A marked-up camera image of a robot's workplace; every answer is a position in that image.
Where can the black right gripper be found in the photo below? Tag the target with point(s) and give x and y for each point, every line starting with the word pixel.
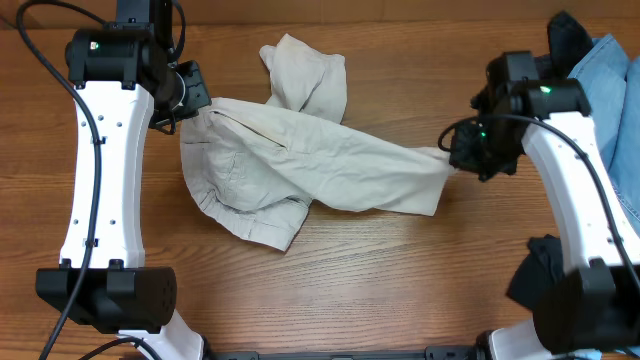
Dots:
pixel 463 157

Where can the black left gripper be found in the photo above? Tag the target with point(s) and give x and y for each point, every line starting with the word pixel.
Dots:
pixel 199 97

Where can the beige shorts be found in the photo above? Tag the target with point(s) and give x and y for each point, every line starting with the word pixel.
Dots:
pixel 255 168

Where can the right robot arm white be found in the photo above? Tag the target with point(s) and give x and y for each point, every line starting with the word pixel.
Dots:
pixel 596 305

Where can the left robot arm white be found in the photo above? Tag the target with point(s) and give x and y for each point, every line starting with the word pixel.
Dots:
pixel 126 77

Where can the black garment near base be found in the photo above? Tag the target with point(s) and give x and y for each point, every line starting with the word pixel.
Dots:
pixel 540 270

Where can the blue denim jeans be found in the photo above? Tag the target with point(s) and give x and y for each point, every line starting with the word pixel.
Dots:
pixel 610 79

